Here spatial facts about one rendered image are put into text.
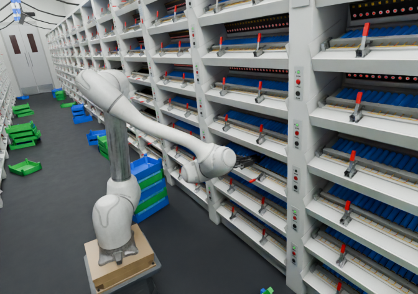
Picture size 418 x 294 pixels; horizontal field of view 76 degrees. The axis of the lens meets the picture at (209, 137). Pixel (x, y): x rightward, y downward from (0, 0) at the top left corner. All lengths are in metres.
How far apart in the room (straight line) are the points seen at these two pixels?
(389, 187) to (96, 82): 1.09
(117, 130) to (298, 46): 0.88
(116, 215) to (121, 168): 0.24
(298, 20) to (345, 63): 0.22
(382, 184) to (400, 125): 0.20
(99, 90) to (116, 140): 0.32
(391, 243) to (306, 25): 0.77
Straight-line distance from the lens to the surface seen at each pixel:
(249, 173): 1.43
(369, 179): 1.03
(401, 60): 0.87
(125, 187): 1.45
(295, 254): 1.41
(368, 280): 1.25
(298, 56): 1.03
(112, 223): 1.33
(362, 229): 1.14
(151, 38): 2.16
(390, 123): 0.95
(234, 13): 1.28
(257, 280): 1.62
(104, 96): 1.15
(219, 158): 1.02
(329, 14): 1.08
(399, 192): 1.00
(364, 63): 0.92
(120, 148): 1.39
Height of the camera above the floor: 1.21
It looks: 20 degrees down
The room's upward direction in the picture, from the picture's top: 6 degrees counter-clockwise
